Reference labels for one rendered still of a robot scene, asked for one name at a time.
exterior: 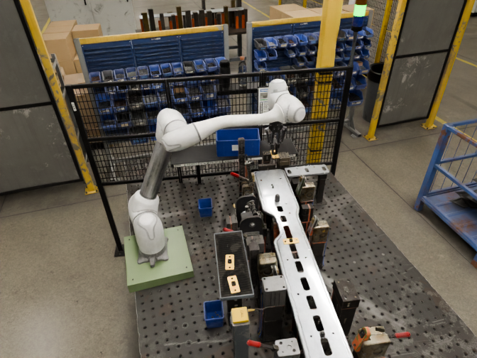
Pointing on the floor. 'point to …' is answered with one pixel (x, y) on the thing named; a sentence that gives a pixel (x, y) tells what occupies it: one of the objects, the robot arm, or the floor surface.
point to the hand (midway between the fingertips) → (275, 148)
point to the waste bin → (372, 89)
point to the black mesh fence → (200, 116)
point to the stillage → (446, 204)
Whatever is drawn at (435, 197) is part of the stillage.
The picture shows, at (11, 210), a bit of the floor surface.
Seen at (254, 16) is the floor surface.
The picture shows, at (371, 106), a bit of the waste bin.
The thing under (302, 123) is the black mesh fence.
